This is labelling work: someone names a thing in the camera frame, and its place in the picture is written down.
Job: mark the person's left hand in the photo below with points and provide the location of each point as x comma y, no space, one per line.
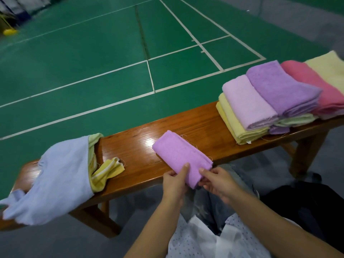
174,186

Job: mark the person's right hand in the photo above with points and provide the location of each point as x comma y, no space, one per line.
219,182

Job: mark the purple towel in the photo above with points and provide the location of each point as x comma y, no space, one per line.
282,87
278,129
180,155

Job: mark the pale yellow towel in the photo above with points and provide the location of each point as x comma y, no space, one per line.
329,67
223,121
236,126

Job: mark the yellow white striped cloth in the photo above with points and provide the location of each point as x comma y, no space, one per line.
107,172

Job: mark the yellow green towel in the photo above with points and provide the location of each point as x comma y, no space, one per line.
94,147

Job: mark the light green striped towel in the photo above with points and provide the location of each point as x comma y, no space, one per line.
298,119

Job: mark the white blue towel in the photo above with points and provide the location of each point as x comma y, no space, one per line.
59,180

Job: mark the hot pink towel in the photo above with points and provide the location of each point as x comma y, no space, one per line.
325,88

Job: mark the person's right forearm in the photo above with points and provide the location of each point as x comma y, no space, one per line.
285,228

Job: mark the person's left forearm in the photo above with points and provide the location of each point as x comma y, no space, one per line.
156,231

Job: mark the person's grey trousers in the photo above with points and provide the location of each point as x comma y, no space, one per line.
207,209

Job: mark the brown wooden bench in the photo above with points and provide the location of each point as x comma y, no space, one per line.
204,129

